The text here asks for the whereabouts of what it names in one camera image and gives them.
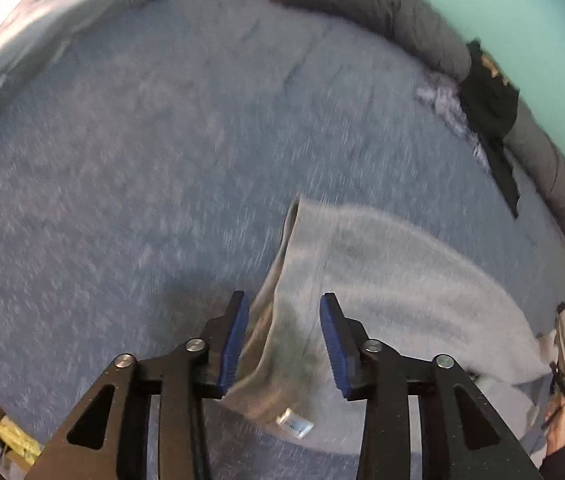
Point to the grey quilted sweatshirt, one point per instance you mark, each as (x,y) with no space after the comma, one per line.
(387,285)

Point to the person's right forearm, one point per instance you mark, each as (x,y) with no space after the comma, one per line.
(557,465)

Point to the dark grey rolled duvet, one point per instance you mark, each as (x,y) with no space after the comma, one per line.
(387,5)

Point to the light blue bed sheet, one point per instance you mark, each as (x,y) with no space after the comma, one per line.
(37,20)

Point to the yellow packet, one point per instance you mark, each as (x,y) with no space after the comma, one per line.
(17,441)

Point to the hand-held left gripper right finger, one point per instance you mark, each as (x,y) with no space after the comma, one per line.
(335,345)

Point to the person's right hand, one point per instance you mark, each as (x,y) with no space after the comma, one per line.
(556,430)

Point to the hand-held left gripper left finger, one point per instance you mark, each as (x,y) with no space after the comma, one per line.
(235,345)

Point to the blue patterned bedspread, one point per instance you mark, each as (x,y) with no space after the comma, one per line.
(112,185)

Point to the black garment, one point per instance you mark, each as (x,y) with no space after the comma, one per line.
(487,105)

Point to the blue white patterned cloth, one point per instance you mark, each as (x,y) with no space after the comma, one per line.
(445,102)

